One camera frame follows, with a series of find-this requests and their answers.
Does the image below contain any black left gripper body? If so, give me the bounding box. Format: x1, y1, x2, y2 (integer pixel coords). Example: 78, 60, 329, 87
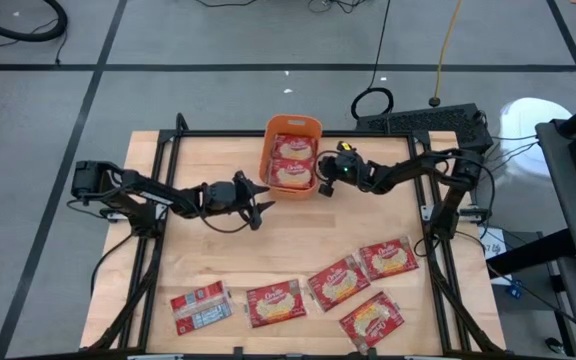
203, 181, 249, 216

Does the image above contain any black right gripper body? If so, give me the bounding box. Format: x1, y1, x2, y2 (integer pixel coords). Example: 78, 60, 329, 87
325, 149, 369, 190

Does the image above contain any orange plastic basket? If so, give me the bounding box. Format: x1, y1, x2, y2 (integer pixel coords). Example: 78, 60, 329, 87
258, 113, 325, 202

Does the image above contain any black computer case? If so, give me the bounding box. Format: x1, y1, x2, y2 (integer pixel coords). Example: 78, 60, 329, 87
355, 102, 495, 172

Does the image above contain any white paper sheet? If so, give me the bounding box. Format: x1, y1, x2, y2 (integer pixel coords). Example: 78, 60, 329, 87
478, 227, 515, 287

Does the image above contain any black aluminium table frame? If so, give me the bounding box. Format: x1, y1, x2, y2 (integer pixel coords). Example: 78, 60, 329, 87
80, 112, 508, 360

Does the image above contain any black looped cable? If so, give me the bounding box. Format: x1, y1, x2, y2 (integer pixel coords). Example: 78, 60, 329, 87
349, 0, 395, 121

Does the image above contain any black arm base cable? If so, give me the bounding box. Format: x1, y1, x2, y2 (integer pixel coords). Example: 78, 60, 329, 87
89, 231, 137, 297

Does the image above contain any yellow cable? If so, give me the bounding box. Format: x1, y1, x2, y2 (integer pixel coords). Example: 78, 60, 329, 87
431, 0, 465, 109

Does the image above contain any black floor cable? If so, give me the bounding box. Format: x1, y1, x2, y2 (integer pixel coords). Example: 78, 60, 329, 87
306, 0, 369, 15
191, 0, 260, 9

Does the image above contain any black vacuum hose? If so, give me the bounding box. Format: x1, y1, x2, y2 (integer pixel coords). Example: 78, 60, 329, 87
0, 0, 69, 44

